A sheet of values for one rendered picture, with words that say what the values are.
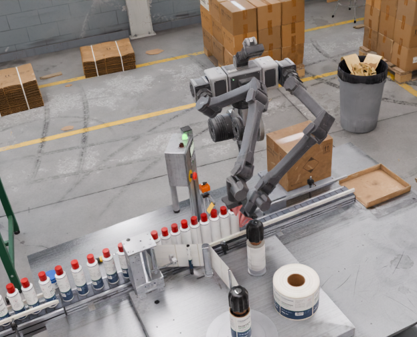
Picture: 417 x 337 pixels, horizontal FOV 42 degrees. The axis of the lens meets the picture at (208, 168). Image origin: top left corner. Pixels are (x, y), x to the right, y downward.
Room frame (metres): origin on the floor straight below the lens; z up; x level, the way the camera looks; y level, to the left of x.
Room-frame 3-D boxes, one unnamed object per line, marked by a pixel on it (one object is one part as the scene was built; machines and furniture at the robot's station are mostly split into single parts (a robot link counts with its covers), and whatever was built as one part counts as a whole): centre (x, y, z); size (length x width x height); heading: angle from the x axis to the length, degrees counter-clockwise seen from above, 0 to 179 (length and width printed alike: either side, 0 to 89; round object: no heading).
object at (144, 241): (1.87, 0.35, 1.14); 0.14 x 0.11 x 0.01; 111
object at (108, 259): (1.91, 0.52, 0.98); 0.05 x 0.05 x 0.20
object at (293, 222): (2.11, -0.01, 0.85); 1.65 x 0.11 x 0.05; 111
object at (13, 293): (1.74, 0.93, 0.98); 0.05 x 0.05 x 0.20
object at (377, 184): (2.47, -0.94, 0.85); 0.30 x 0.26 x 0.04; 111
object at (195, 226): (2.07, 0.10, 0.98); 0.05 x 0.05 x 0.20
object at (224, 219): (2.12, -0.05, 0.98); 0.05 x 0.05 x 0.20
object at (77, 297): (2.11, -0.01, 0.86); 1.65 x 0.08 x 0.04; 111
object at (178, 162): (2.15, 0.12, 1.38); 0.17 x 0.10 x 0.19; 166
